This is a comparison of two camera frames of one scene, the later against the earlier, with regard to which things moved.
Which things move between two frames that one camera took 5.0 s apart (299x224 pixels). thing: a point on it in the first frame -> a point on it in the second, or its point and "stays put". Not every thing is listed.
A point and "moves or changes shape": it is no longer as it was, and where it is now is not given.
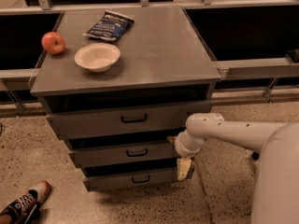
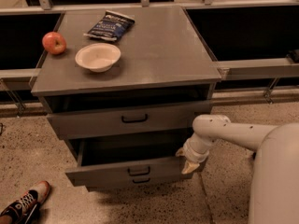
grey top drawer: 137,120 stays put
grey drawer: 123,154 moves or changes shape
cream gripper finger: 172,139 -> 180,152
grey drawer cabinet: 119,85 stays put
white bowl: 98,57 stays put
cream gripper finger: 182,170 -> 189,166
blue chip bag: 109,26 stays put
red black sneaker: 24,209 stays put
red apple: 53,42 stays put
